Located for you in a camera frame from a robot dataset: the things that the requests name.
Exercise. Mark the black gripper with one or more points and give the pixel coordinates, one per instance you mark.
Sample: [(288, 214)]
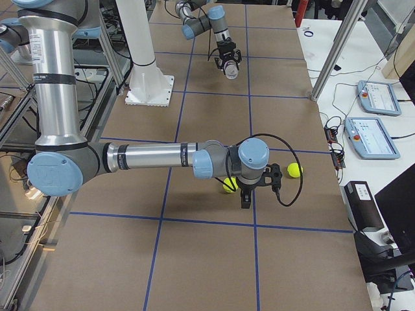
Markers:
[(246, 188), (225, 51)]

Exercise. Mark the Wilson tennis ball can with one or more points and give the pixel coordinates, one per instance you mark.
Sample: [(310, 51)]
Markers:
[(231, 70)]

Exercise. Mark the yellow tennis ball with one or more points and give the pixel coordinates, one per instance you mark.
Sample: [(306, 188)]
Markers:
[(294, 170), (230, 185)]

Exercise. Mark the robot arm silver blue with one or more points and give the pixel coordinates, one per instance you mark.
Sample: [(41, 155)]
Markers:
[(196, 21), (64, 158)]

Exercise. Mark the small black electronics board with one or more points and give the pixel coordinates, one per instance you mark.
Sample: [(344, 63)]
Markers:
[(331, 135)]

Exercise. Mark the black box with label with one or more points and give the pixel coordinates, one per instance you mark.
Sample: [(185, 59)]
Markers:
[(363, 207)]

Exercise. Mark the black monitor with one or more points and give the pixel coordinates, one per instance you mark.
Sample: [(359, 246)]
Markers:
[(396, 204)]

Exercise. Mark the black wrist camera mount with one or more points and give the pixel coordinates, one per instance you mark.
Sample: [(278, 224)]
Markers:
[(272, 177)]

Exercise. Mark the white pedestal column base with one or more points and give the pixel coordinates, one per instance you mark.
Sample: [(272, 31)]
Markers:
[(148, 85)]

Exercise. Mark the teach pendant farther from post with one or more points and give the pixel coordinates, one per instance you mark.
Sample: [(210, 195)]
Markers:
[(370, 138)]

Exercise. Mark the teach pendant near post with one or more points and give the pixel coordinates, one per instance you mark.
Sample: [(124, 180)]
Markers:
[(378, 98)]

